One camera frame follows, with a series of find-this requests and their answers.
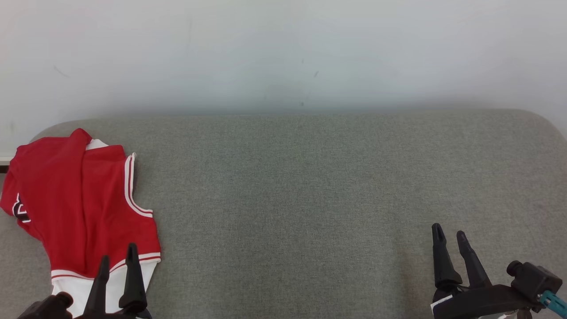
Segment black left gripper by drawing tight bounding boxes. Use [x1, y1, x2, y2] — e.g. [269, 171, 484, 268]
[73, 243, 153, 319]

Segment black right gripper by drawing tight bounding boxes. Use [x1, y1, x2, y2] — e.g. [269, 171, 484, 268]
[431, 223, 543, 319]

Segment red basketball jersey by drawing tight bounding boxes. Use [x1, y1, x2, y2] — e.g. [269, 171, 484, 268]
[0, 128, 162, 319]

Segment teal cable connector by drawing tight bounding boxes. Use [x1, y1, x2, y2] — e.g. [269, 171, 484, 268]
[540, 290, 567, 317]

